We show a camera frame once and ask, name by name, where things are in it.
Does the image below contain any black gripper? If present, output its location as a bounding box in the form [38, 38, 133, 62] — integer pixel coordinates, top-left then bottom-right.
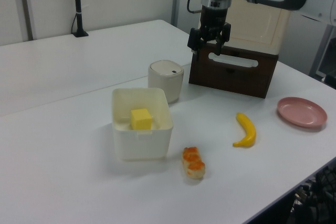
[187, 5, 232, 62]

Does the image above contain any dark brown wooden drawer box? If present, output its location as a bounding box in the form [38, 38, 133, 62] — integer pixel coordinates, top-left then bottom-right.
[188, 43, 279, 99]

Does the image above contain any white open plastic box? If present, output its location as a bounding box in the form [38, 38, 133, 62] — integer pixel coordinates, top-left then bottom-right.
[112, 87, 174, 162]

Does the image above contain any small beige lidded bin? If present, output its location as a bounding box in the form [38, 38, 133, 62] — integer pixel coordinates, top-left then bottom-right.
[148, 60, 185, 104]

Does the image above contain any cream plastic storage container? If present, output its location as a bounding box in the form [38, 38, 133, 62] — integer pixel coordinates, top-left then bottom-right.
[224, 0, 292, 56]

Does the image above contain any yellow toy banana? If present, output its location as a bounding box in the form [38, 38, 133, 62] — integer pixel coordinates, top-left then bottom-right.
[232, 112, 257, 148]

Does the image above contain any yellow cube block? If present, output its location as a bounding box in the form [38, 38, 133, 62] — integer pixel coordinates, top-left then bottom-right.
[130, 108, 154, 131]

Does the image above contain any pink plastic plate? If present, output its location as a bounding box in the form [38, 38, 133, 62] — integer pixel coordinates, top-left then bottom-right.
[277, 97, 328, 129]

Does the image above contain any orange topped sushi toy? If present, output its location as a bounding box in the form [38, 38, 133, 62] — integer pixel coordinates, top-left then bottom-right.
[181, 146, 206, 179]

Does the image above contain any black camera stand pole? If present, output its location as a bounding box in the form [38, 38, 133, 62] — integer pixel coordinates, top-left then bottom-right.
[71, 0, 89, 38]

